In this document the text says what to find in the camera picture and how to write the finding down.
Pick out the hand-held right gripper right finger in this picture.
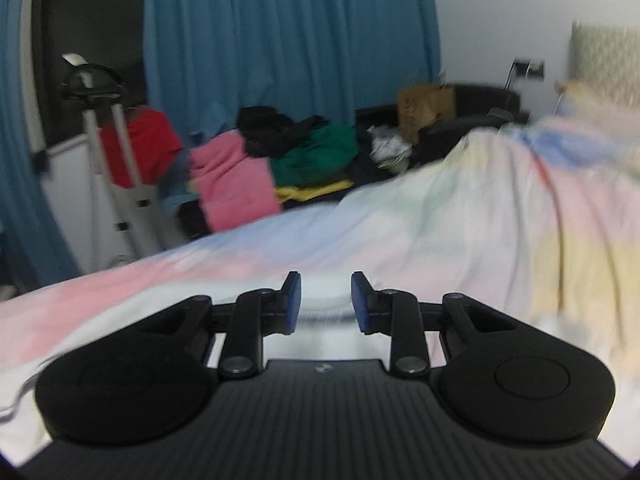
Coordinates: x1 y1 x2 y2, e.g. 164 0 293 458
351 271 518 379

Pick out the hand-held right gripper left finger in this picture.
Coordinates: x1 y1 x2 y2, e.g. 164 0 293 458
134 271 303 380

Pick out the pastel patchwork blanket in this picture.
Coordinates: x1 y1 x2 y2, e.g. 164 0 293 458
0 116 640 466

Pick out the yellow cloth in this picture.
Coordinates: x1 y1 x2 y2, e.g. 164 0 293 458
275 180 354 204

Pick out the pink cloth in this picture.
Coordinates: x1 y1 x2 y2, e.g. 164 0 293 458
189 130 283 233

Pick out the green cloth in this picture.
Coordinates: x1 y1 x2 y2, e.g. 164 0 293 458
270 124 359 189

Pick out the white crumpled cloth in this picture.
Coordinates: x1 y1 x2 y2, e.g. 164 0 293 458
369 125 414 168

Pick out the black cloth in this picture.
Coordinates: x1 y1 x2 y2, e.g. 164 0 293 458
236 106 331 159

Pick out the brown cardboard box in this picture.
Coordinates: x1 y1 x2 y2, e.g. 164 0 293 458
397 84 457 145

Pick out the red cloth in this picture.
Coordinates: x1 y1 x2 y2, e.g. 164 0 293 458
100 109 185 189

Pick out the black sofa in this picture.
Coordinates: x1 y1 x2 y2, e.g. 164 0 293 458
355 83 531 181

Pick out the blue curtain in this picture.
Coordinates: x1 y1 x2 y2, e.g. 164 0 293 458
0 0 443 281

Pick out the pale pillow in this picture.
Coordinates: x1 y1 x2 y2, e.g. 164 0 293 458
554 79 640 121

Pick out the wall power socket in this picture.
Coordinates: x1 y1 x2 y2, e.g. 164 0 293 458
512 59 546 81

